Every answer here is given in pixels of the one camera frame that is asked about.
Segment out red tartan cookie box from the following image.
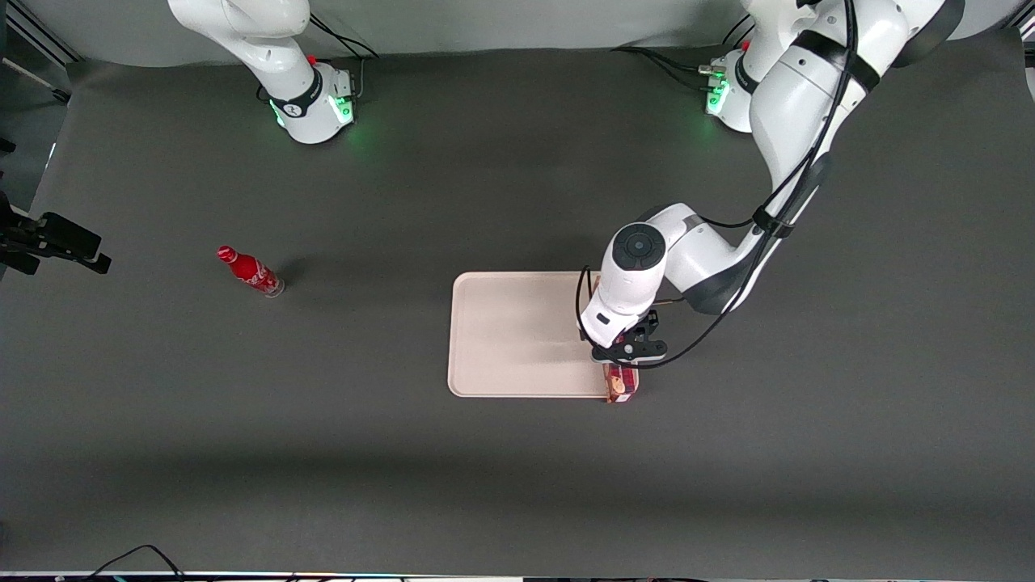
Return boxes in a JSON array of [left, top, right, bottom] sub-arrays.
[[603, 363, 640, 404]]

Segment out cream rectangular plastic tray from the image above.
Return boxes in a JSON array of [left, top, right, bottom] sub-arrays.
[[447, 271, 640, 399]]

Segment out red cola bottle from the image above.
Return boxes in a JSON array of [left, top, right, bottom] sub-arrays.
[[217, 246, 285, 298]]

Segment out black cables at arm base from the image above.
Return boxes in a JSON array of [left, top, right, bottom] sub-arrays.
[[610, 15, 757, 91], [310, 13, 381, 99]]

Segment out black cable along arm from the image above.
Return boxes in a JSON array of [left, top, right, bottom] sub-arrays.
[[574, 0, 860, 371]]

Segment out black cable loop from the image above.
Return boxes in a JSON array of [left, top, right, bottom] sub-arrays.
[[85, 544, 187, 582]]

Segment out grey aluminium frame bar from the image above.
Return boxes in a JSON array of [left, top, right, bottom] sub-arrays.
[[0, 0, 83, 65]]

